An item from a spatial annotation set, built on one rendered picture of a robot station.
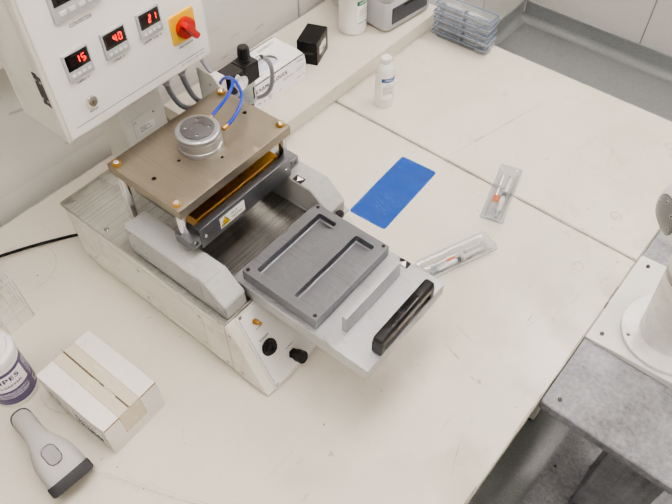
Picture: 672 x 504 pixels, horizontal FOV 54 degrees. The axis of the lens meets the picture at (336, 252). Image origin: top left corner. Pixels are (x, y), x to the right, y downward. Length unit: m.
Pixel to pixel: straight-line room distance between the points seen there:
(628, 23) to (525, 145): 1.80
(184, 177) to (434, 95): 0.93
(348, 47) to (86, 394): 1.19
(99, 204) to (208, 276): 0.35
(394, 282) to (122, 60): 0.59
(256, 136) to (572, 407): 0.76
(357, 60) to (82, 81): 0.95
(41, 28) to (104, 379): 0.59
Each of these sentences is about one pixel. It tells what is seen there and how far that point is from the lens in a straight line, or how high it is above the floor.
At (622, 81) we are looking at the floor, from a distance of 3.43.
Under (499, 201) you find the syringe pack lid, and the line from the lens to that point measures 1.59.
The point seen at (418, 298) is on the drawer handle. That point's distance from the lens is 1.09.
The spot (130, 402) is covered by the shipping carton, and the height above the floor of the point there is 0.84.
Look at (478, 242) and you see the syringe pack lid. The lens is 1.49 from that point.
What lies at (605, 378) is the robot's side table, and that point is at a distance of 1.40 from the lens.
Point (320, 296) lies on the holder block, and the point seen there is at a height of 0.98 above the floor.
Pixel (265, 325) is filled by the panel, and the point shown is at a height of 0.87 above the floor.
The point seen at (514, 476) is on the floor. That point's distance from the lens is 2.08.
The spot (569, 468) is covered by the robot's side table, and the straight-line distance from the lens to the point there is 2.12.
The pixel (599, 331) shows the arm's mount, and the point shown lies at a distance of 1.44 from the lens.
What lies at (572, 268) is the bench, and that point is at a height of 0.75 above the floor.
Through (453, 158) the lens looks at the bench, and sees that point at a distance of 1.70.
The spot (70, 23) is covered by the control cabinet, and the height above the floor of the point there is 1.34.
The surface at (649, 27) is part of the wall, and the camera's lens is 3.47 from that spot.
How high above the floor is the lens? 1.90
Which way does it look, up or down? 51 degrees down
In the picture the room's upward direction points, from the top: straight up
